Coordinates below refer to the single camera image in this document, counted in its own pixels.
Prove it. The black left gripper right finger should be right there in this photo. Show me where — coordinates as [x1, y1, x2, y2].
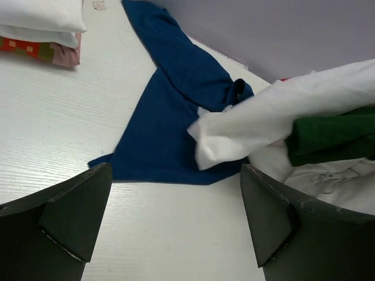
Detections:
[240, 165, 374, 280]

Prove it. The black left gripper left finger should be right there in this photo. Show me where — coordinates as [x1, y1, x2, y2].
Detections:
[1, 163, 113, 280]

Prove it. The dark green t-shirt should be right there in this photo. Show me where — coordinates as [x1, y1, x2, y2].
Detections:
[285, 107, 374, 167]

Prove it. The white t-shirt with black print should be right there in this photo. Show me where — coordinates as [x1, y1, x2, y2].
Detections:
[187, 60, 374, 214]

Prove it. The blue Mickey t-shirt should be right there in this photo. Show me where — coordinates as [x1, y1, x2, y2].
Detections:
[88, 1, 254, 185]

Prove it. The folded pink t-shirt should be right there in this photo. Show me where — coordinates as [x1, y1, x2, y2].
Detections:
[50, 33, 81, 67]

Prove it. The folded red patterned t-shirt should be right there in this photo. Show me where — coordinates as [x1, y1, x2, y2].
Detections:
[1, 37, 60, 62]

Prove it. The folded white t-shirt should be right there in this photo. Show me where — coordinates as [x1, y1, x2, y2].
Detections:
[1, 0, 87, 49]

